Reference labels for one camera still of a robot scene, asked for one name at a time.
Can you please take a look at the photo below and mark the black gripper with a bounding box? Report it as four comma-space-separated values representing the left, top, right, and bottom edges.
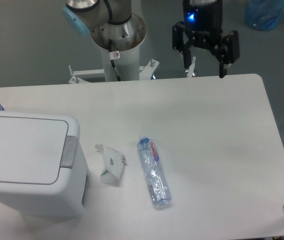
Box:
172, 0, 240, 78

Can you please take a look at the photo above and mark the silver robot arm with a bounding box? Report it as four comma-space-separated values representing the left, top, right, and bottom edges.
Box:
63, 0, 240, 82

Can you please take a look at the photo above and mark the crumpled white paper carton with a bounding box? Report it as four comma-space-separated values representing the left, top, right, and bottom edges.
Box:
95, 144, 128, 187

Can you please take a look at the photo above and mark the white trash can lid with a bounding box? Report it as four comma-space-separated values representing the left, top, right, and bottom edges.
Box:
0, 117, 68, 185

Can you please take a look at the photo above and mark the white plastic trash can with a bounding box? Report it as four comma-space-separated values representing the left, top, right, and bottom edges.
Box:
0, 110, 90, 218

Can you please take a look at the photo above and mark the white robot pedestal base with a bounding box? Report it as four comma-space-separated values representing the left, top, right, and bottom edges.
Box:
68, 47, 160, 84

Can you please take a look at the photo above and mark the clear empty plastic bottle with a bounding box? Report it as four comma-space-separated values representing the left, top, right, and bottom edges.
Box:
137, 135, 172, 210

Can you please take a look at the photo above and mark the blue plastic bag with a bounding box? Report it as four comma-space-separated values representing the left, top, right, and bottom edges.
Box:
244, 0, 284, 31

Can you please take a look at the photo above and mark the grey lid push button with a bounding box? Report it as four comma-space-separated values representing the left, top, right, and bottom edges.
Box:
60, 135, 78, 169

